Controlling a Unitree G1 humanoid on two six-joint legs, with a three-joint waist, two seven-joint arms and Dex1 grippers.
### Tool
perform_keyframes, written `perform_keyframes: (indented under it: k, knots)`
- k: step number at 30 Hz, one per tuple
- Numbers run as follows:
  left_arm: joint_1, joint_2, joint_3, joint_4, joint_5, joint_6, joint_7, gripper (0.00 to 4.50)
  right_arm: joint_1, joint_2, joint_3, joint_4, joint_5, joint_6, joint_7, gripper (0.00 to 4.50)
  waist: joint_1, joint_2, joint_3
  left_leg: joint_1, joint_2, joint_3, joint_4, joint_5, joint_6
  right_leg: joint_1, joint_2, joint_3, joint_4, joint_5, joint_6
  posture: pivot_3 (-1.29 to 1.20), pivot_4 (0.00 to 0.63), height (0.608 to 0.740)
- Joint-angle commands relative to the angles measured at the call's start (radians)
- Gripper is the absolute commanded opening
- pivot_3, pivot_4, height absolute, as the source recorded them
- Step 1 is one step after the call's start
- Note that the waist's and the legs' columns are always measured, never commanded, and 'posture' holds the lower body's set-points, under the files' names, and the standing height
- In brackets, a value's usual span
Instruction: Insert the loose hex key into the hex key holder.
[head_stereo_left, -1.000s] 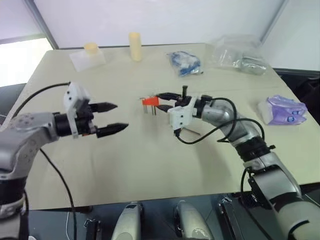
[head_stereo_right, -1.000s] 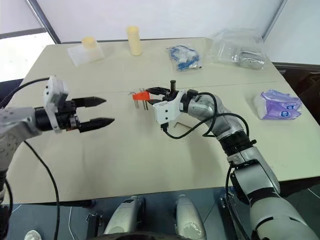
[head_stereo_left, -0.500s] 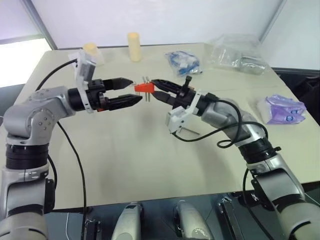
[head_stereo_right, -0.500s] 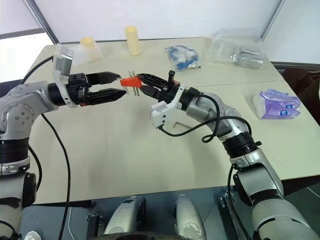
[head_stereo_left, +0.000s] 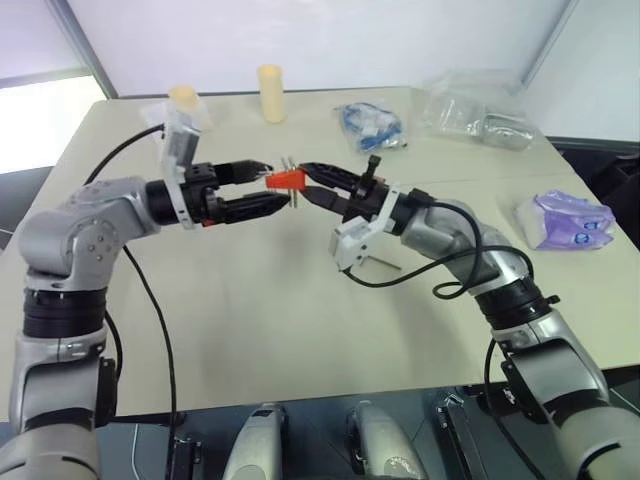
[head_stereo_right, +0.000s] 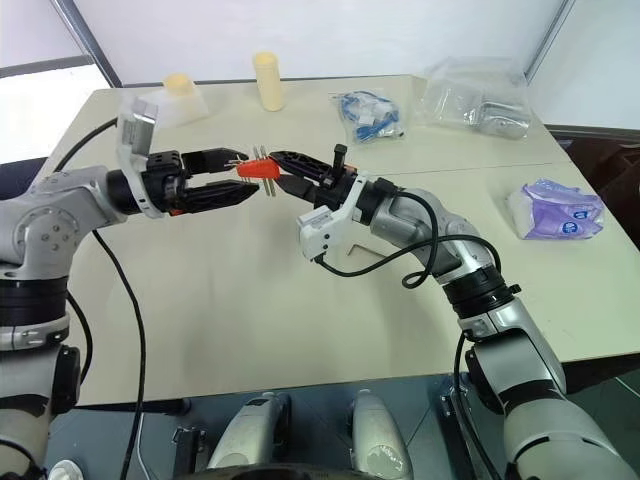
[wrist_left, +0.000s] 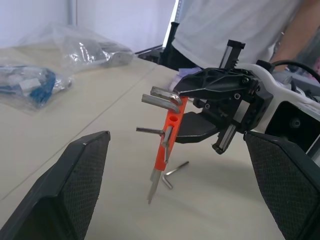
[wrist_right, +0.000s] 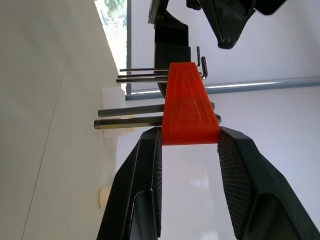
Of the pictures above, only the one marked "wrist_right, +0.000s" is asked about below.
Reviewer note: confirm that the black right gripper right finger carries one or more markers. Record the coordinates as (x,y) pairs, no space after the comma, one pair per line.
(250,190)

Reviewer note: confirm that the thick steel hex key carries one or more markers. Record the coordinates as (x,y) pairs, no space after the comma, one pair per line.
(125,112)

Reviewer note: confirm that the thin steel hex key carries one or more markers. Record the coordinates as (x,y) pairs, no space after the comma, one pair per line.
(140,75)

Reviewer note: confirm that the thickest steel hex key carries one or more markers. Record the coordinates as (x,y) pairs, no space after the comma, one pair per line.
(125,123)

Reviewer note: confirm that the small cream round knob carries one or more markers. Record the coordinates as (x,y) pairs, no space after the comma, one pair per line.
(103,197)

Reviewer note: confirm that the medium steel hex key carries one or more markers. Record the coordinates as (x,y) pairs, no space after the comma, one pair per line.
(140,80)

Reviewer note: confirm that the orange hex key holder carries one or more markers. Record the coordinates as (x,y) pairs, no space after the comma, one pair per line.
(187,110)

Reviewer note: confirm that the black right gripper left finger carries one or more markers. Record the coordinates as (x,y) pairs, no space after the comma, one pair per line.
(135,190)

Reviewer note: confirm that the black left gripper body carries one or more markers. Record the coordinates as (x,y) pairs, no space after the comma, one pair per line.
(265,6)

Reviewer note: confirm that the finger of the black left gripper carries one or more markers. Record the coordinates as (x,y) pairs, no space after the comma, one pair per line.
(228,22)
(172,42)

